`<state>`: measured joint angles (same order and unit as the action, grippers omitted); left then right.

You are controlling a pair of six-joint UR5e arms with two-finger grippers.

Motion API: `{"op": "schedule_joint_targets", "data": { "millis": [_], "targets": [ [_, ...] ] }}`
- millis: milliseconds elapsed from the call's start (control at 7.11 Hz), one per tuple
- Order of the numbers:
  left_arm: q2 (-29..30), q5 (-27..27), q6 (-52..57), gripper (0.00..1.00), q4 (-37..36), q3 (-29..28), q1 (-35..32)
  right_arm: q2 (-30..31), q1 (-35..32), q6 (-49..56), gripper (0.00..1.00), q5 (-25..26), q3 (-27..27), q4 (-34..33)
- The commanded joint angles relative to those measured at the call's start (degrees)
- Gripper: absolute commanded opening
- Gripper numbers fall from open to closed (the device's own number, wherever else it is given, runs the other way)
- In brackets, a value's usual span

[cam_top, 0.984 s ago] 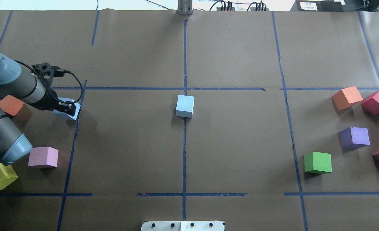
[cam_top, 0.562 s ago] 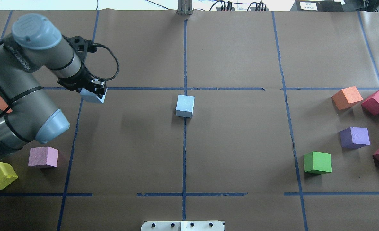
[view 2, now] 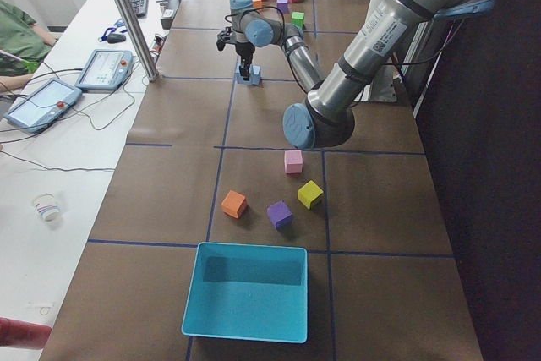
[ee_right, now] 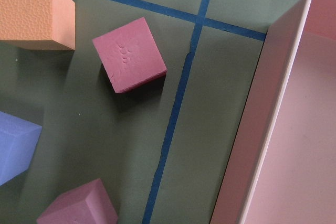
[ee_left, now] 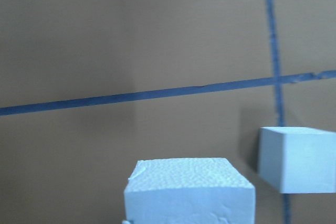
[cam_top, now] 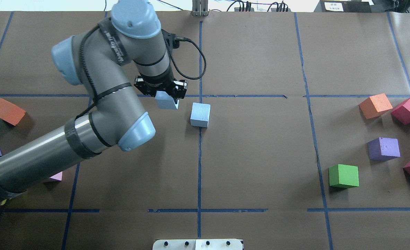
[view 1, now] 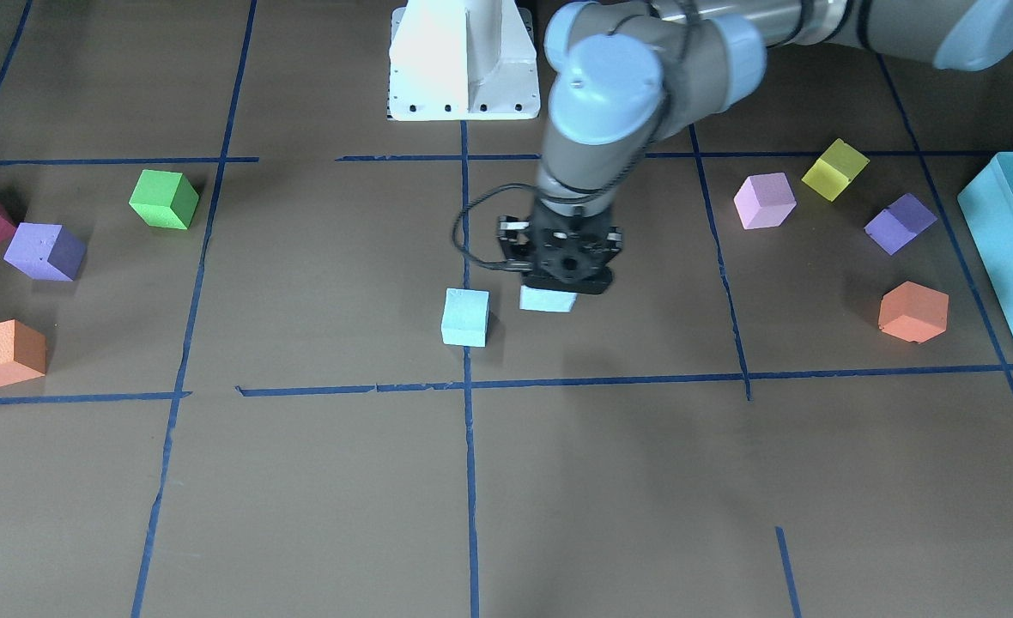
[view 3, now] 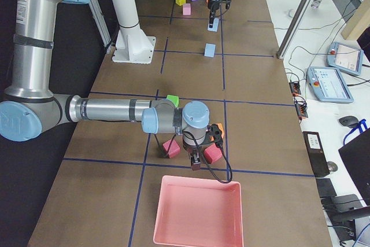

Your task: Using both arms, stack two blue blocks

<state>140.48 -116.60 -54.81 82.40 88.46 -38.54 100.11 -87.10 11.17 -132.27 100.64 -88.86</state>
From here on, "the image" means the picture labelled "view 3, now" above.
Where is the red foam block near tray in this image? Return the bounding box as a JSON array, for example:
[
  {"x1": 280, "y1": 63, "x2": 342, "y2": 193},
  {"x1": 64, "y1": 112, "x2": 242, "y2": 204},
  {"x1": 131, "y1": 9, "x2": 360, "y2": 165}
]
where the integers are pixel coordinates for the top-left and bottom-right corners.
[{"x1": 203, "y1": 143, "x2": 222, "y2": 164}]

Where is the green foam block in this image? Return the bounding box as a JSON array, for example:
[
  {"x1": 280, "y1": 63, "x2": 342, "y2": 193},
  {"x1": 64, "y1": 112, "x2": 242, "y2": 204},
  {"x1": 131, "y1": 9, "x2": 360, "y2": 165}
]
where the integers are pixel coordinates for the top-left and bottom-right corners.
[{"x1": 166, "y1": 94, "x2": 179, "y2": 108}]

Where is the pink plastic tray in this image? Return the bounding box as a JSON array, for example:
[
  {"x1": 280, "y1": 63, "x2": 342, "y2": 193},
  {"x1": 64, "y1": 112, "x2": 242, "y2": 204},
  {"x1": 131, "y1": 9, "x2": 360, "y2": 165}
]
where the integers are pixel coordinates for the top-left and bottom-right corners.
[{"x1": 153, "y1": 175, "x2": 244, "y2": 246}]

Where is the black box with label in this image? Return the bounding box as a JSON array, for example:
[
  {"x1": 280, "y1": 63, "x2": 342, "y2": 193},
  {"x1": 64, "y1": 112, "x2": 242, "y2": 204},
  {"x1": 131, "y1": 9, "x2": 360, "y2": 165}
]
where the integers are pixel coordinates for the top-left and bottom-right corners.
[{"x1": 302, "y1": 131, "x2": 330, "y2": 178}]

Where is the aluminium frame post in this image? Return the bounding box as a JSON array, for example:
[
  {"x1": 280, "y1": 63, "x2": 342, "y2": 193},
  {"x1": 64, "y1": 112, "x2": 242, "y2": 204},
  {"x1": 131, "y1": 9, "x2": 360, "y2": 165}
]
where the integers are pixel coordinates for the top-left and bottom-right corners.
[{"x1": 276, "y1": 0, "x2": 313, "y2": 60}]

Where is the far teach pendant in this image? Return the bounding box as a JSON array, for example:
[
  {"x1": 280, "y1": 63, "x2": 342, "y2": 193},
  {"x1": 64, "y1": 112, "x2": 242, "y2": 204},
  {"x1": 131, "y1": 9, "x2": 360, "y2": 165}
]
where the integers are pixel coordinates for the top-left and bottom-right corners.
[{"x1": 327, "y1": 42, "x2": 364, "y2": 76}]

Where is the near teach pendant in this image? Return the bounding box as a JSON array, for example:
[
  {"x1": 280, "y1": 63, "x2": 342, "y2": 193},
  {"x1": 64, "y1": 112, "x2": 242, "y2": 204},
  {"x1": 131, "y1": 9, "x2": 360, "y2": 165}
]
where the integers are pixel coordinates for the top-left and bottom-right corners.
[{"x1": 306, "y1": 67, "x2": 354, "y2": 104}]

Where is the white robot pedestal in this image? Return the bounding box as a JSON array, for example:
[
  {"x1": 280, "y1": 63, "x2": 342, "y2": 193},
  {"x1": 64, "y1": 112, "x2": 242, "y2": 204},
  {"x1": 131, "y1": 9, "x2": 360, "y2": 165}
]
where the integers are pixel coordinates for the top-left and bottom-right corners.
[{"x1": 112, "y1": 0, "x2": 156, "y2": 64}]

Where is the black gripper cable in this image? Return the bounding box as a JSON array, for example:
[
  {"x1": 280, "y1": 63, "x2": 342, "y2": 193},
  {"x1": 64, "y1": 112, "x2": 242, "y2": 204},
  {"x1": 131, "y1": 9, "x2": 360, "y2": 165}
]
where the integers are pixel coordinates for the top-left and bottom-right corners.
[{"x1": 154, "y1": 131, "x2": 234, "y2": 185}]

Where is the orange foam block right side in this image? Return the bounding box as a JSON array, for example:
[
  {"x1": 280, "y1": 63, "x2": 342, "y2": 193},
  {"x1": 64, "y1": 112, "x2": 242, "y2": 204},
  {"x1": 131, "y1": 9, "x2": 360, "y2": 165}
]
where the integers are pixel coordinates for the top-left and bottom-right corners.
[{"x1": 216, "y1": 123, "x2": 225, "y2": 139}]

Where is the red foam block inner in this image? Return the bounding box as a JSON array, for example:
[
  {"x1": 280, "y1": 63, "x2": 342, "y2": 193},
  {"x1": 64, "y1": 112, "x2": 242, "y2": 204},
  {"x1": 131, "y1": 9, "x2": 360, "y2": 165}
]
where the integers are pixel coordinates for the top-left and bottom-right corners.
[{"x1": 162, "y1": 139, "x2": 180, "y2": 158}]

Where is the pink foam block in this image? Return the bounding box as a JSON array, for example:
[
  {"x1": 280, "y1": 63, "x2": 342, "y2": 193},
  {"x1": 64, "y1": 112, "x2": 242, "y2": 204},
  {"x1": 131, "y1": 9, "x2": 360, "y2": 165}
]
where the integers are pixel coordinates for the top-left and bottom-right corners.
[{"x1": 182, "y1": 3, "x2": 191, "y2": 16}]

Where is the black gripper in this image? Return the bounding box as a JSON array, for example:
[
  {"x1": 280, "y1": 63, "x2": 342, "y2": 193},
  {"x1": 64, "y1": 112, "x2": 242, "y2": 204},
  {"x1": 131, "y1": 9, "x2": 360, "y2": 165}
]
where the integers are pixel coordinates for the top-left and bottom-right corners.
[
  {"x1": 208, "y1": 0, "x2": 231, "y2": 29},
  {"x1": 183, "y1": 124, "x2": 223, "y2": 171}
]

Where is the black computer mouse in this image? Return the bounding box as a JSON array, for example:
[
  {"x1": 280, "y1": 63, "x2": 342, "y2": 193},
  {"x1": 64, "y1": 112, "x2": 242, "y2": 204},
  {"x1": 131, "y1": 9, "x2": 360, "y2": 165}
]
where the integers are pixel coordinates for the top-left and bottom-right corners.
[{"x1": 338, "y1": 116, "x2": 358, "y2": 128}]

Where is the teach pendant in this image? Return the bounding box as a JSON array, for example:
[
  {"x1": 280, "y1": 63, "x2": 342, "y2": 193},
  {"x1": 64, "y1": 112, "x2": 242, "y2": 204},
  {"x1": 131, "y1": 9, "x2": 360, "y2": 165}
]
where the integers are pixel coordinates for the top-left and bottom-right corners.
[
  {"x1": 327, "y1": 42, "x2": 364, "y2": 76},
  {"x1": 306, "y1": 67, "x2": 354, "y2": 104}
]

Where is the light blue foam block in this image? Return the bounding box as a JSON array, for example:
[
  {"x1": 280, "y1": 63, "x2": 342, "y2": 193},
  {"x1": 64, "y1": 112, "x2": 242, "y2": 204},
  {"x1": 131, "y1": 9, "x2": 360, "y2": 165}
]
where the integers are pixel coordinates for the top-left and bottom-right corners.
[
  {"x1": 208, "y1": 18, "x2": 219, "y2": 32},
  {"x1": 204, "y1": 43, "x2": 216, "y2": 57}
]

